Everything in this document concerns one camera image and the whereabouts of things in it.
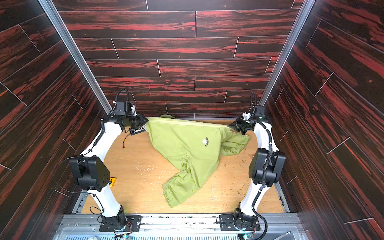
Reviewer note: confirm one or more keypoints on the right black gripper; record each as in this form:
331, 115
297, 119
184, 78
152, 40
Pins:
236, 126

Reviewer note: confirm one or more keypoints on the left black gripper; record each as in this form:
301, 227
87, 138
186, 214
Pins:
140, 121

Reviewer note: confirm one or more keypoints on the green jacket with cartoon print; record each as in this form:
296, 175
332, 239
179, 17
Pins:
194, 148

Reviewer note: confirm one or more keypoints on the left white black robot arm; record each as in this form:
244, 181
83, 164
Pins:
93, 176

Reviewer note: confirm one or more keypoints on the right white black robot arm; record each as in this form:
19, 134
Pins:
264, 171

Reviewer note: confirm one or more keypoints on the yellow tape measure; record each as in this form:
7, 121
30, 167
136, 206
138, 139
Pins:
112, 182

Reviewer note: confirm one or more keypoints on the black battery pack with wires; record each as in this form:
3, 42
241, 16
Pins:
136, 131

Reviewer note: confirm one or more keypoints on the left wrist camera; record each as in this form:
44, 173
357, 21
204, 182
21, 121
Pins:
123, 108

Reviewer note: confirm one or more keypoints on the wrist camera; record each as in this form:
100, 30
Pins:
123, 108
257, 112

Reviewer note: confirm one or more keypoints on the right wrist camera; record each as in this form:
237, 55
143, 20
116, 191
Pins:
257, 112

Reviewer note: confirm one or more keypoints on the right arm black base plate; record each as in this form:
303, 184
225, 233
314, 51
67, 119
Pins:
228, 222

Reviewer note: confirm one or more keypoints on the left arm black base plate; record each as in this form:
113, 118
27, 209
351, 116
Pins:
128, 223

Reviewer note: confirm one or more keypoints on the metal front rail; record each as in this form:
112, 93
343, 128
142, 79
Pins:
181, 227

